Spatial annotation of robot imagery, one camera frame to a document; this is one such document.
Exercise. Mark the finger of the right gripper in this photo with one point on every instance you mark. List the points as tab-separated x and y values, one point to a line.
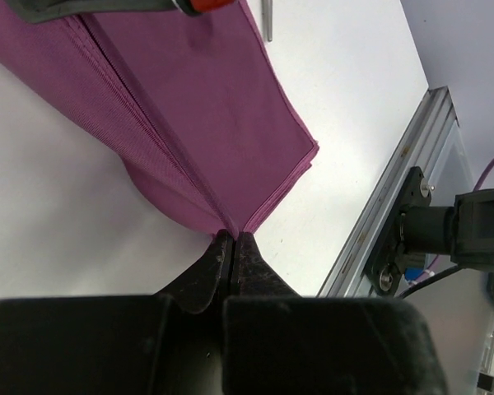
39	11

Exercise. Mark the purple cloth napkin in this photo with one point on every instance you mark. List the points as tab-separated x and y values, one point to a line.
191	105

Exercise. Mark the silver metal utensil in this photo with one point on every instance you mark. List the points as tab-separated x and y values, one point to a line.
267	19

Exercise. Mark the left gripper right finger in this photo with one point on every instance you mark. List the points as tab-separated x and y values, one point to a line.
287	344

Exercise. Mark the aluminium rail frame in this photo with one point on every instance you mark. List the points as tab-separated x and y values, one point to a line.
457	303

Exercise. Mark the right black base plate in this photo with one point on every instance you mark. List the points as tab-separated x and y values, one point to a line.
389	257

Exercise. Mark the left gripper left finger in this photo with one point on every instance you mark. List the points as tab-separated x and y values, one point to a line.
165	343

